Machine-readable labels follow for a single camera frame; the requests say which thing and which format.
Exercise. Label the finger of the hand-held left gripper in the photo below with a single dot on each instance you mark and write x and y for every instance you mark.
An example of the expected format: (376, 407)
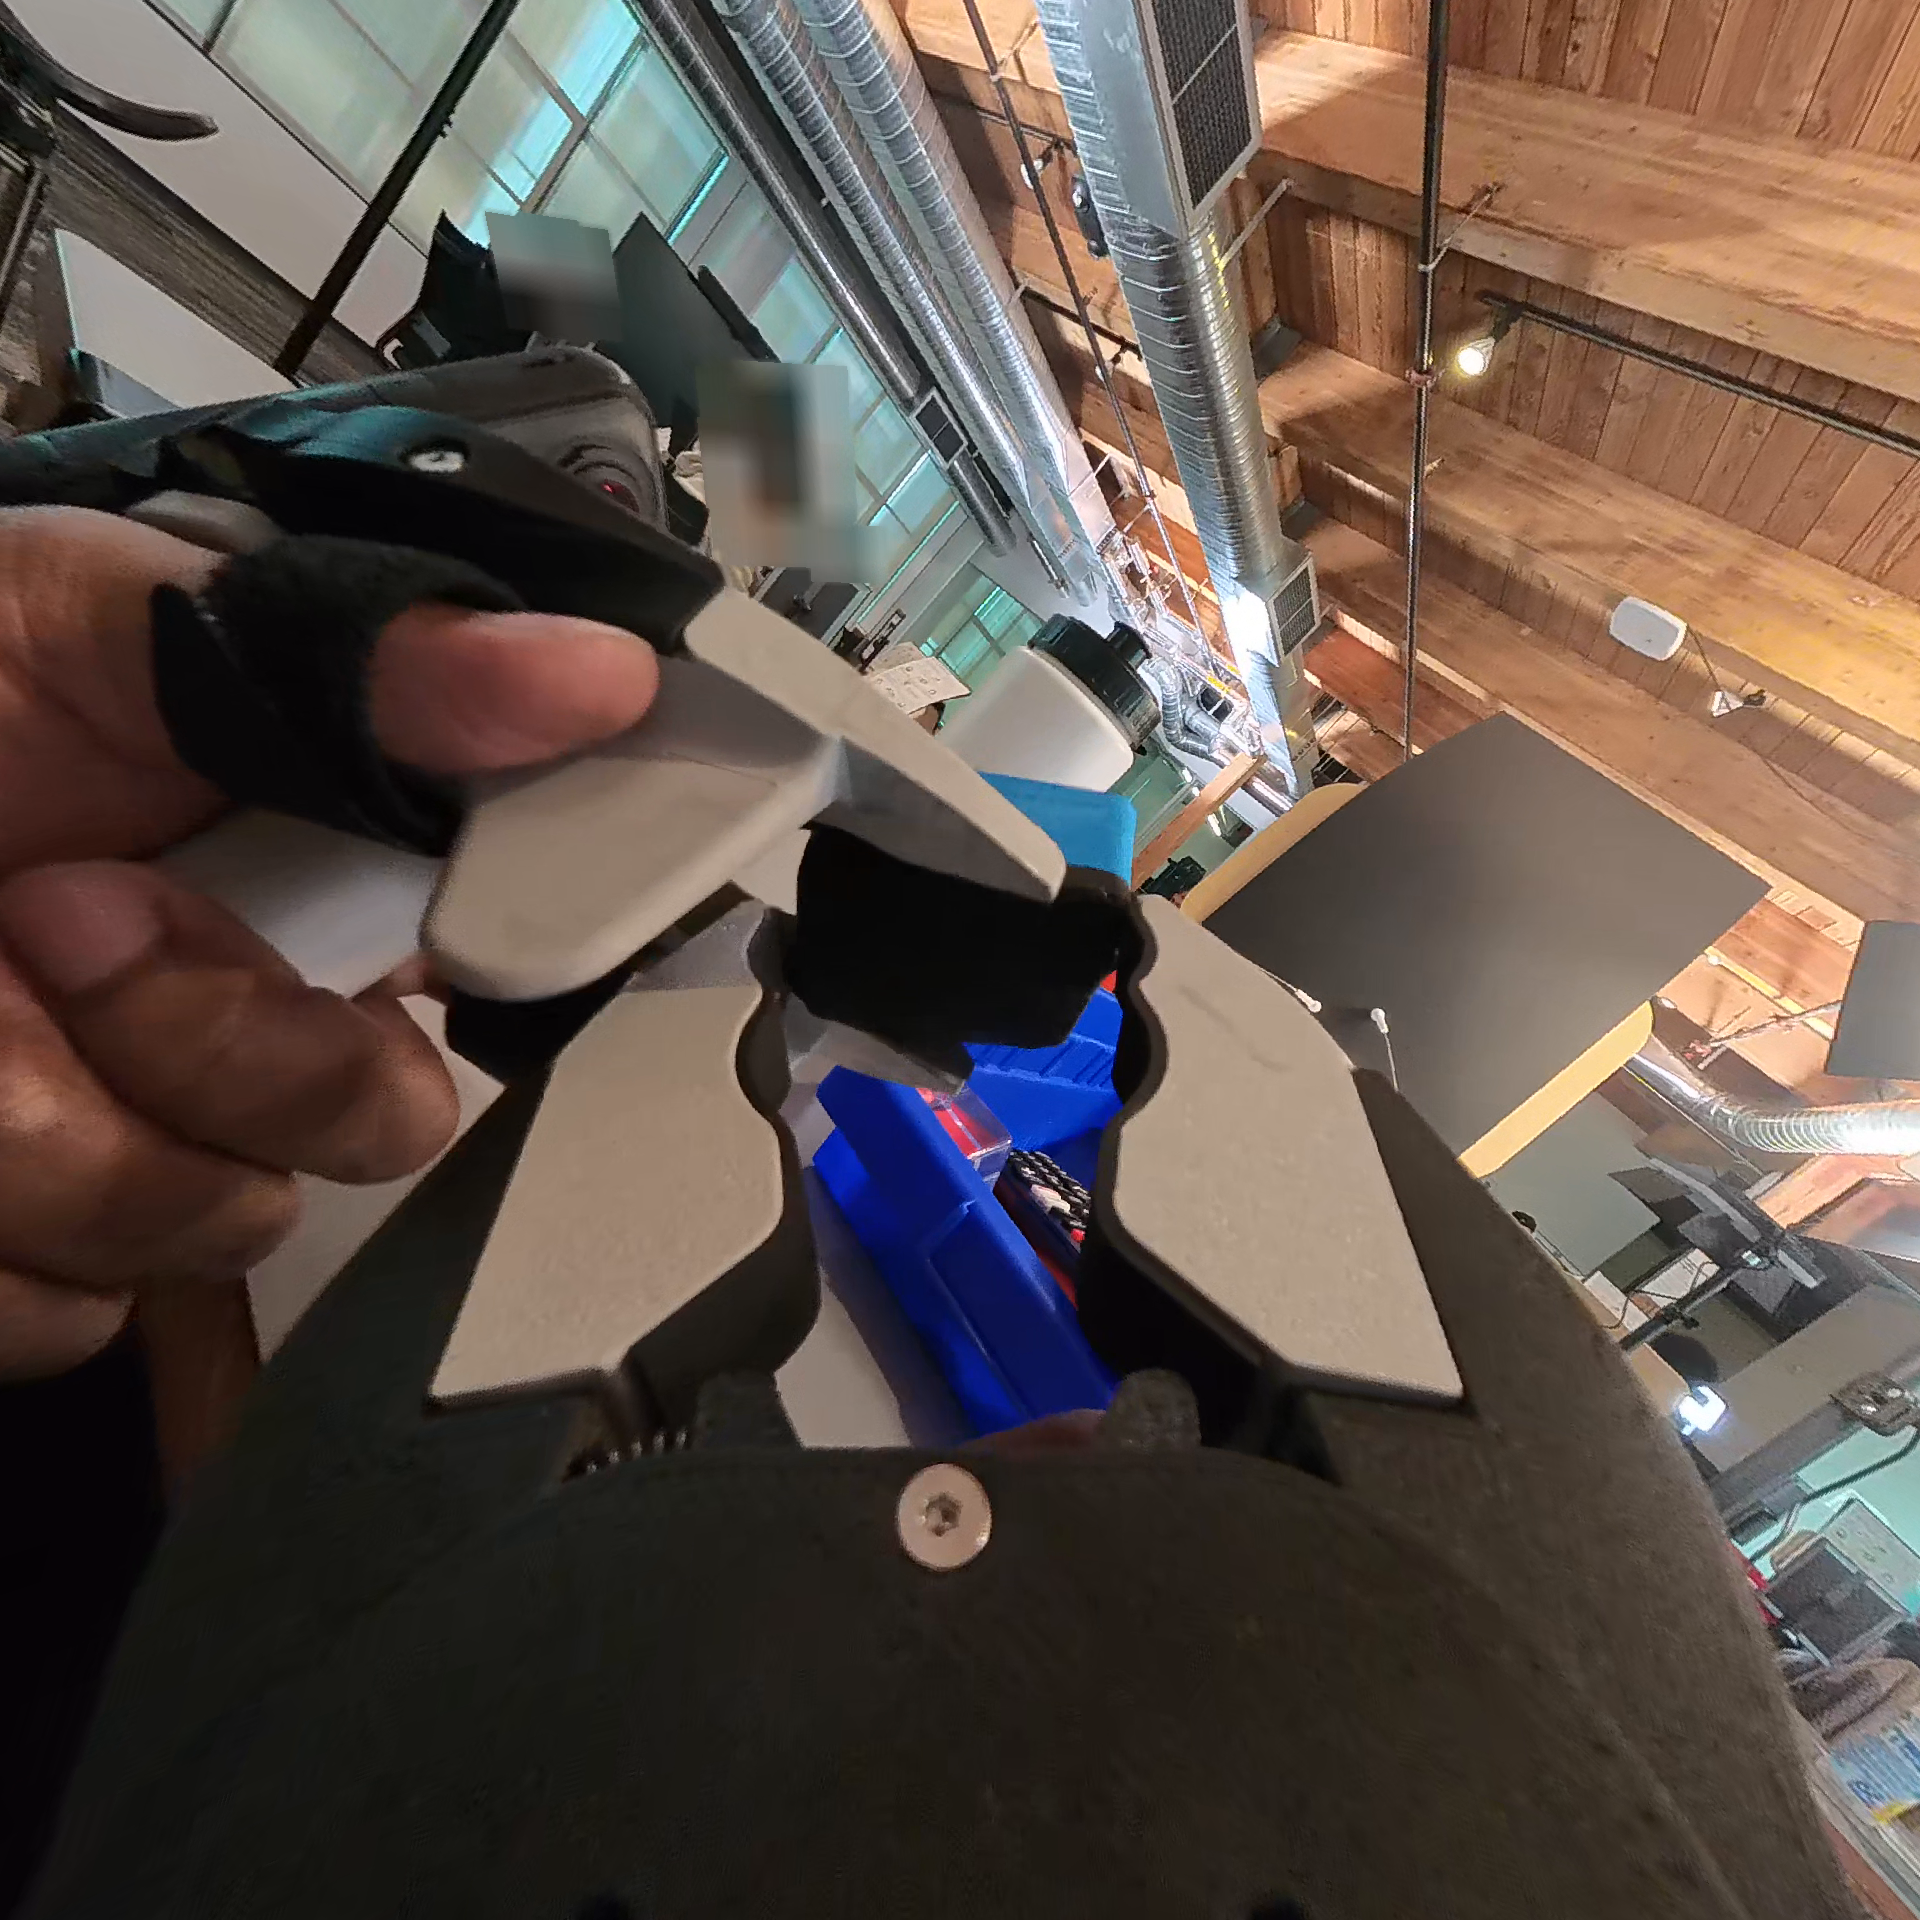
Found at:
(882, 1063)
(766, 702)

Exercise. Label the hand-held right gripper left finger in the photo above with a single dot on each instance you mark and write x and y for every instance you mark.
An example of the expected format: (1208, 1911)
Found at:
(634, 1200)

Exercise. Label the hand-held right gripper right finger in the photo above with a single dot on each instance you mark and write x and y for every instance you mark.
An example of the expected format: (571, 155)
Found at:
(1271, 1200)

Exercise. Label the blue whiteboard eraser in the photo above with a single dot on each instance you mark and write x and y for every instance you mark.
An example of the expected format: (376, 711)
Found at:
(929, 960)

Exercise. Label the blue plastic bin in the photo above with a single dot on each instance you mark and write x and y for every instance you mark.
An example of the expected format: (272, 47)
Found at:
(929, 1200)

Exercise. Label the person's left hand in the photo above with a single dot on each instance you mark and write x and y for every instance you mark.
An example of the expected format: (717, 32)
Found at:
(180, 1080)

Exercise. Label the red clear plastic piece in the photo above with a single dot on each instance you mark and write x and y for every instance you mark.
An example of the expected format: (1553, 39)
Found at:
(973, 1122)

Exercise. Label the white bottle black cap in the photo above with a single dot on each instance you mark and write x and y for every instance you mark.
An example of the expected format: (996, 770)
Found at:
(1034, 722)

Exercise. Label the black computer monitor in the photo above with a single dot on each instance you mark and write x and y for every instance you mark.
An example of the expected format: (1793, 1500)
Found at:
(667, 312)

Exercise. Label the black metal pole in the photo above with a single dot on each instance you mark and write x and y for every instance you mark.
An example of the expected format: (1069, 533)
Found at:
(397, 189)

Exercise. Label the black table wooden edge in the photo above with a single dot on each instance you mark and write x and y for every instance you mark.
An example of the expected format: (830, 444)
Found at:
(1496, 932)

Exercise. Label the silver vent grille box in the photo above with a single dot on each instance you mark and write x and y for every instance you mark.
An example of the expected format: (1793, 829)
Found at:
(1197, 106)
(1293, 614)

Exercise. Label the grey outlet box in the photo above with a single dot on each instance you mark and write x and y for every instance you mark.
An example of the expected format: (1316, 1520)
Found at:
(1875, 1401)

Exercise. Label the small black panel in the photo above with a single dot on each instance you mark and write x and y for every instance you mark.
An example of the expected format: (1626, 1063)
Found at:
(1883, 1008)

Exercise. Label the white ceiling sensor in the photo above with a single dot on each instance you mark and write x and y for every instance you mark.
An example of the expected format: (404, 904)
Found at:
(1652, 624)

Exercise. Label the black ceiling conduit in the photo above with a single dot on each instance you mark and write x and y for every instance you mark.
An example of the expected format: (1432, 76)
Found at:
(1418, 444)

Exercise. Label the ceiling spot lamp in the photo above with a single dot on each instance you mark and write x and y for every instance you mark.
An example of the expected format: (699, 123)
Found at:
(1481, 355)

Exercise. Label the slim silver spiral duct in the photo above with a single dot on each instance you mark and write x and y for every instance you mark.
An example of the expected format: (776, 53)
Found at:
(808, 155)
(897, 155)

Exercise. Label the silver flexible duct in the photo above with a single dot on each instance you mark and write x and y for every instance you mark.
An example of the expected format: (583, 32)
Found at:
(1803, 1122)

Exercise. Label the silver ventilation duct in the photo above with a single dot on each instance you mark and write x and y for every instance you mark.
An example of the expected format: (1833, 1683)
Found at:
(1185, 343)

